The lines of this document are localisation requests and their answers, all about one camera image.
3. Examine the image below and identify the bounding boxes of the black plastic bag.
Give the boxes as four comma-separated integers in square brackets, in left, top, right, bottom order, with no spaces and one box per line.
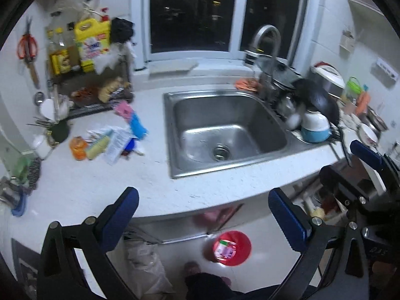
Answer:
[111,17,135,44]

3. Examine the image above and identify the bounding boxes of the curved steel faucet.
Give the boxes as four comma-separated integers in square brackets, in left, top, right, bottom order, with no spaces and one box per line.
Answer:
[244,24,282,79]

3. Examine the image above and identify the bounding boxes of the white framed window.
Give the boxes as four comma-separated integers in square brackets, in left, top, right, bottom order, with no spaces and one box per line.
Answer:
[131,0,313,64]

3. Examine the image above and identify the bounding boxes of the white plastic bag on floor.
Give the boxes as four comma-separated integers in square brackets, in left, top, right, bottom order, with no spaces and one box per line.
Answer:
[125,240,174,294]

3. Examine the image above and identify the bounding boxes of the black wire rack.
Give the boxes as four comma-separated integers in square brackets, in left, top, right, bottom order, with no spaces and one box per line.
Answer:
[47,50,136,120]

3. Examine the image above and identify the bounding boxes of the steel cooking pot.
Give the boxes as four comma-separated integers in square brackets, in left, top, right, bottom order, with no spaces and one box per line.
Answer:
[259,72,296,108]

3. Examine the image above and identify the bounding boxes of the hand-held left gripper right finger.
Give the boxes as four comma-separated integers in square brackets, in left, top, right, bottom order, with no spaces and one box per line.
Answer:
[268,187,371,300]

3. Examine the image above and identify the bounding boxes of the blue cloth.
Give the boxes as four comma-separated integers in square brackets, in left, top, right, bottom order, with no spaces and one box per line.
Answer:
[11,190,27,217]

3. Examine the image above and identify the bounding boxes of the red handled scissors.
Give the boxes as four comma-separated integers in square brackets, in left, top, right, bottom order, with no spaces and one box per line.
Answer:
[17,17,39,63]

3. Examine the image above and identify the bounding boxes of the white rice cooker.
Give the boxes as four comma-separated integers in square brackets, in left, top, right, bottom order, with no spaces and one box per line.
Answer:
[309,64,346,99]

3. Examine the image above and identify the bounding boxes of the yellow detergent jug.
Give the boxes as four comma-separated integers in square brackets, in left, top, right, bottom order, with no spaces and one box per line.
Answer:
[74,17,112,73]

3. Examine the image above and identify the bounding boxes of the green plastic bag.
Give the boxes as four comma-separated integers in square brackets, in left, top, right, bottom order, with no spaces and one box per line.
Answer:
[9,154,32,183]

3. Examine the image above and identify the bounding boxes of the orange plastic tool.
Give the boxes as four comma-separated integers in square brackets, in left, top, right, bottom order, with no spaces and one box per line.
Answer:
[356,90,372,115]

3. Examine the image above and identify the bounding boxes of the pink and white packet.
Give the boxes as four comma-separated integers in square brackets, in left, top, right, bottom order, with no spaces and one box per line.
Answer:
[215,239,236,258]

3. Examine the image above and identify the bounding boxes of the white and blue bowl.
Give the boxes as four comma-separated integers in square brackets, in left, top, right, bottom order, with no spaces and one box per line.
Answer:
[300,110,332,144]

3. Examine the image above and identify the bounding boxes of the dried red chilies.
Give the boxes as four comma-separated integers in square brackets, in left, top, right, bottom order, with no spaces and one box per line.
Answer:
[73,87,101,104]

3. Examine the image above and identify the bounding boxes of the black patterned cloth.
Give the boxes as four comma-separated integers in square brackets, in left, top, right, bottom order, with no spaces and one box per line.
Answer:
[26,158,43,191]

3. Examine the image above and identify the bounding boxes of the small steel pot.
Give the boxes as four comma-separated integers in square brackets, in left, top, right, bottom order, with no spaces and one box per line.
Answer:
[365,106,388,132]

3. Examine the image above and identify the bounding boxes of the stainless steel sink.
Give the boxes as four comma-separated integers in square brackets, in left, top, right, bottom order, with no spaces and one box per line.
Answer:
[162,88,338,179]

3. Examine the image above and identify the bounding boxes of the orange wrapper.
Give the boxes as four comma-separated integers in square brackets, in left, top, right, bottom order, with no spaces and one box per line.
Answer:
[69,136,90,161]

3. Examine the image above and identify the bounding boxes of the blue plastic wrapper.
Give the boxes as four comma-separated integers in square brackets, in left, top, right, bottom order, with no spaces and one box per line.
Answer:
[129,112,149,140]

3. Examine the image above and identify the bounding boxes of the white ceramic dish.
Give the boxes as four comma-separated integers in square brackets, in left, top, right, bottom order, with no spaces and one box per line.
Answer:
[287,112,302,131]

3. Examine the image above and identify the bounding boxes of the red plastic bin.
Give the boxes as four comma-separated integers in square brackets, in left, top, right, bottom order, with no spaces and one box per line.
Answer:
[212,230,252,267]

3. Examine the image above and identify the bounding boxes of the white ceramic spoon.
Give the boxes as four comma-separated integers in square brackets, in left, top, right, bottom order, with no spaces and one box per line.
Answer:
[40,99,57,120]
[56,98,70,121]

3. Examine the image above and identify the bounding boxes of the dark green mug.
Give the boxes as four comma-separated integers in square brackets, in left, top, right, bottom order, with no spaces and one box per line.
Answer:
[50,120,70,143]

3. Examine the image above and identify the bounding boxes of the white bowl with red pattern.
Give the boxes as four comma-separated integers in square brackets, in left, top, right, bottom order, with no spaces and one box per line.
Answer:
[358,122,380,146]

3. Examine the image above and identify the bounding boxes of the white plastic bag on rack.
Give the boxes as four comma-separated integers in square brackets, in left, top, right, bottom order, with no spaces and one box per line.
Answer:
[94,42,138,76]

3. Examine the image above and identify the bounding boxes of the clear oil bottle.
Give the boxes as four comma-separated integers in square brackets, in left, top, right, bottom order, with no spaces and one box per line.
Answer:
[64,26,82,69]

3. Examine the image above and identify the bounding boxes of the jar with green lid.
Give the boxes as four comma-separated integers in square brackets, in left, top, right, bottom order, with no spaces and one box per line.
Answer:
[344,76,363,105]

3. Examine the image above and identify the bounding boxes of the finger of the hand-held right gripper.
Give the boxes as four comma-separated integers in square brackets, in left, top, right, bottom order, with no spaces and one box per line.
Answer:
[319,164,369,205]
[349,139,400,194]

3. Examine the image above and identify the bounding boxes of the black wok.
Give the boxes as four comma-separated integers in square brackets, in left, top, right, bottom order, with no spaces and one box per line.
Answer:
[292,78,353,167]

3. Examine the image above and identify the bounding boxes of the yellow ribbed snack packet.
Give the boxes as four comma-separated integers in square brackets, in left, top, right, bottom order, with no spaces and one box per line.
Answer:
[85,129,114,160]

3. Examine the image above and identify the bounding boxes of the wall utensil holder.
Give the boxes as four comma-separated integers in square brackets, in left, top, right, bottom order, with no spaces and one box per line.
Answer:
[340,29,357,51]

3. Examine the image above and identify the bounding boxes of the white wall shelf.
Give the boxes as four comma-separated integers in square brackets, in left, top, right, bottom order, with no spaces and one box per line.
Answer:
[347,0,385,16]

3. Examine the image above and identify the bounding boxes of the orange cloth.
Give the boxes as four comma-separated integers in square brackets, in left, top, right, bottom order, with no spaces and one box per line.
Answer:
[235,77,261,92]

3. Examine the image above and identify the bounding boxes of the white wall rack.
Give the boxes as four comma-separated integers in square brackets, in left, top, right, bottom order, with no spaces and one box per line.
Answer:
[375,58,400,86]

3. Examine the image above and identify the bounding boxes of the bundle of chopsticks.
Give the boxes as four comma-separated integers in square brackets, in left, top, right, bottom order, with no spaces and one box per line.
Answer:
[26,115,57,129]

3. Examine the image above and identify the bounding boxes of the crumpled white bag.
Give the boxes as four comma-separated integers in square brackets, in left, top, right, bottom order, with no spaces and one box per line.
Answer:
[339,112,360,129]

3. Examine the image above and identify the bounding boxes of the small dark blue packet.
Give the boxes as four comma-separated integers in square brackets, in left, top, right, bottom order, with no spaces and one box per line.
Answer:
[123,137,138,154]

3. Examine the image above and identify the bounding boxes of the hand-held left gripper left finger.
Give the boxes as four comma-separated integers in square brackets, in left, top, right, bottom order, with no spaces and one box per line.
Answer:
[37,187,140,300]

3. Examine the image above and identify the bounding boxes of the ginger pieces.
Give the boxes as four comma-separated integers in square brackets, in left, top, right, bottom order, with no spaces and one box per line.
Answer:
[98,76,124,102]

